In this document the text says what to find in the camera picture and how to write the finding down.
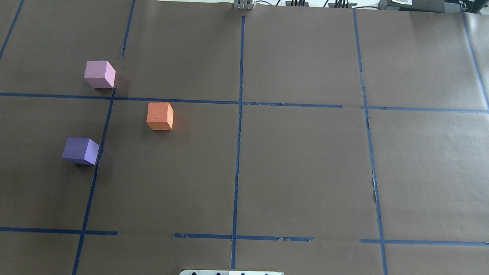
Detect orange foam block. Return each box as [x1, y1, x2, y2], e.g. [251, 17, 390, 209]
[146, 102, 174, 131]

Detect brown paper table cover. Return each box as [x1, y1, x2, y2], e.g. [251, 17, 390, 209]
[0, 0, 489, 275]

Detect black power strip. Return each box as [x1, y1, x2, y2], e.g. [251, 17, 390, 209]
[286, 0, 309, 7]

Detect pink foam block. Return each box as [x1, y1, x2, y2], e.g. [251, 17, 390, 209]
[83, 60, 116, 89]

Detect purple foam block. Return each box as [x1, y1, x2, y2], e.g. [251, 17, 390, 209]
[62, 137, 100, 166]

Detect dark grey equipment box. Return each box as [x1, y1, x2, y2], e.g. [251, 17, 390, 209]
[378, 0, 446, 13]

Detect aluminium frame post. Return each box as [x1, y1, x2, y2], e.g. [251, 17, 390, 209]
[234, 0, 254, 10]

